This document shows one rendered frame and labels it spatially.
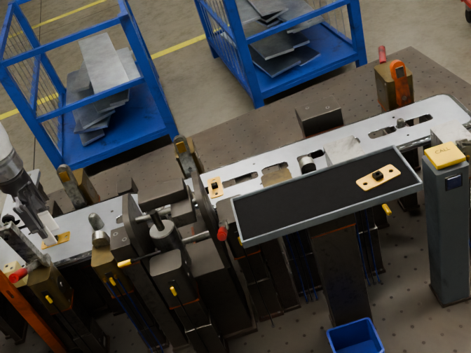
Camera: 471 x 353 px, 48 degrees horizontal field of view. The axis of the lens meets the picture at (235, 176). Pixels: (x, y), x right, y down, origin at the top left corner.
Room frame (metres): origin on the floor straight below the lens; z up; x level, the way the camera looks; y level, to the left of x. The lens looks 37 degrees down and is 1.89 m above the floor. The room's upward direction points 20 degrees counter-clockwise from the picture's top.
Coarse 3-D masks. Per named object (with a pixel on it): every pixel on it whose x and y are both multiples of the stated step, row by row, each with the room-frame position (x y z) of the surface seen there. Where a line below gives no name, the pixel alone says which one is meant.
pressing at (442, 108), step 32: (448, 96) 1.17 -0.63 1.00; (352, 128) 1.18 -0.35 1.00; (384, 128) 1.14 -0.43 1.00; (416, 128) 1.09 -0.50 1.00; (256, 160) 1.19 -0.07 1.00; (288, 160) 1.14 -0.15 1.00; (320, 160) 1.10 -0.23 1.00; (192, 192) 1.16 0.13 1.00; (224, 192) 1.11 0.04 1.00; (64, 224) 1.22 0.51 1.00; (0, 256) 1.18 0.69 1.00; (64, 256) 1.08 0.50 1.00
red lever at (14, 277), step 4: (36, 260) 1.02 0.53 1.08; (32, 264) 0.98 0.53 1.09; (36, 264) 1.00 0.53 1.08; (40, 264) 1.01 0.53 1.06; (20, 268) 0.94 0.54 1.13; (24, 268) 0.94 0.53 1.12; (28, 268) 0.96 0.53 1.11; (32, 268) 0.97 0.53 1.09; (16, 272) 0.91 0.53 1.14; (20, 272) 0.92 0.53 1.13; (24, 272) 0.93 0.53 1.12; (28, 272) 0.95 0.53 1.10; (12, 276) 0.90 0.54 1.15; (16, 276) 0.90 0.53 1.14; (20, 276) 0.91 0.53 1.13; (24, 276) 0.92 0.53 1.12; (12, 280) 0.90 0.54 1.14; (16, 280) 0.90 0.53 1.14
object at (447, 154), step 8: (440, 144) 0.81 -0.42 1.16; (448, 144) 0.81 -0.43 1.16; (424, 152) 0.81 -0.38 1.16; (432, 152) 0.80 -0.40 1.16; (440, 152) 0.79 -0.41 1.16; (448, 152) 0.78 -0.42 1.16; (456, 152) 0.78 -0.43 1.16; (432, 160) 0.78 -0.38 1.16; (440, 160) 0.77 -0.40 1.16; (448, 160) 0.76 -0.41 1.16; (456, 160) 0.76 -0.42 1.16; (464, 160) 0.76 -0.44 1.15; (440, 168) 0.76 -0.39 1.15
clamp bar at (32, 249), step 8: (8, 216) 1.03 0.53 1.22; (8, 224) 1.00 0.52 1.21; (0, 232) 0.99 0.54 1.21; (8, 232) 0.99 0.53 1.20; (16, 232) 0.99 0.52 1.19; (8, 240) 0.99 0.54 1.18; (16, 240) 0.99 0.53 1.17; (24, 240) 1.00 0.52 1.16; (16, 248) 1.00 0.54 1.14; (24, 248) 1.00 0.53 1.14; (32, 248) 1.01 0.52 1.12; (24, 256) 1.00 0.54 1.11; (32, 256) 1.01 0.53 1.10; (40, 256) 1.01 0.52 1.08
